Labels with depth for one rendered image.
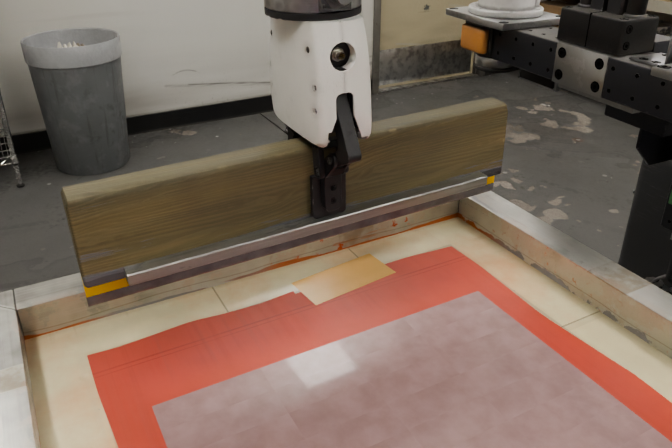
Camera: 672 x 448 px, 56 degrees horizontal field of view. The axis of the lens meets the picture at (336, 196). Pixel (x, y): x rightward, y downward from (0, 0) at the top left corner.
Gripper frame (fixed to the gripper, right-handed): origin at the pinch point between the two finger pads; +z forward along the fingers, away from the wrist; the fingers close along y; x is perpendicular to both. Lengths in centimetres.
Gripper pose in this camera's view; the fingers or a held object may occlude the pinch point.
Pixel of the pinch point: (317, 185)
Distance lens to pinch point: 55.6
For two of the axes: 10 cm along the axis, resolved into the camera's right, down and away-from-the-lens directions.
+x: -8.8, 2.2, -4.2
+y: -4.7, -3.9, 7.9
